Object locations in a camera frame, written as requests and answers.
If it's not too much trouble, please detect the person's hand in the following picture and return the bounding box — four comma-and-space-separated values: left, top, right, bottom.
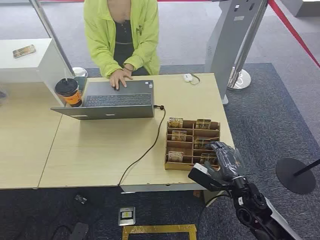
109, 67, 134, 91

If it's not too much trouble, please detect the grey laptop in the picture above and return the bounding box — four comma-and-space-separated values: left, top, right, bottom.
50, 79, 155, 121

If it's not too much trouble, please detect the black stanchion post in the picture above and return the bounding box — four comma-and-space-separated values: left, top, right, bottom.
275, 157, 320, 196

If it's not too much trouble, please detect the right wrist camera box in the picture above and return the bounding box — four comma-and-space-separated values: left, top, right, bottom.
188, 162, 227, 193

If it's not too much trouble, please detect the black laptop power cable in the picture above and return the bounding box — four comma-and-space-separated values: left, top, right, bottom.
117, 104, 167, 187

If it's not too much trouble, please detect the red barrier belt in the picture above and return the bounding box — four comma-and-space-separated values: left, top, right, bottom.
266, 0, 320, 69

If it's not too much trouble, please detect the gold patterned card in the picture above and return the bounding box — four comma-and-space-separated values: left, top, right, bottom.
168, 117, 184, 129
171, 130, 188, 143
195, 118, 212, 130
199, 152, 218, 166
193, 137, 214, 150
168, 150, 185, 163

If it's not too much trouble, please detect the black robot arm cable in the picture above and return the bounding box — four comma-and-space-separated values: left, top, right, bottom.
196, 193, 234, 233

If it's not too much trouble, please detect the metal floor socket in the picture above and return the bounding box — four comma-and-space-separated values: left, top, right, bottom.
117, 206, 136, 227

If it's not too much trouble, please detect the drink cup with black lid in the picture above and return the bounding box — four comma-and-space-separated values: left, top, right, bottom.
54, 77, 84, 108

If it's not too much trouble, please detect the yellow floor tape frame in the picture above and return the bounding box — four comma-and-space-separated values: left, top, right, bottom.
122, 223, 198, 240

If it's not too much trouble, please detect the chrome stanchion post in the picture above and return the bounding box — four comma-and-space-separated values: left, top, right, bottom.
28, 0, 88, 79
226, 0, 269, 91

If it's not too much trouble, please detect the black foot pedal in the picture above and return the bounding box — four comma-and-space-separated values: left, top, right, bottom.
69, 222, 89, 240

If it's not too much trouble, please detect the person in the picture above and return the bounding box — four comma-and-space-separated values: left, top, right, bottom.
82, 0, 162, 91

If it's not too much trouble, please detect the smartphone with patterned case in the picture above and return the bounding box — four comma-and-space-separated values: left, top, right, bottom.
12, 43, 37, 60

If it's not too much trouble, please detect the grey kiosk stand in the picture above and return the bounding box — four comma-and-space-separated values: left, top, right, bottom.
205, 0, 263, 106

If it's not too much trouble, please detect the wooden card holder box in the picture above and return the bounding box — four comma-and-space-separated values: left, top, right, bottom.
164, 117, 221, 172

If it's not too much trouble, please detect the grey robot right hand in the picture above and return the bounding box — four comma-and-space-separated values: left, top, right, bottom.
203, 141, 248, 186

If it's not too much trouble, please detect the white cabinet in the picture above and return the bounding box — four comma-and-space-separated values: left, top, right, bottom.
0, 37, 76, 108

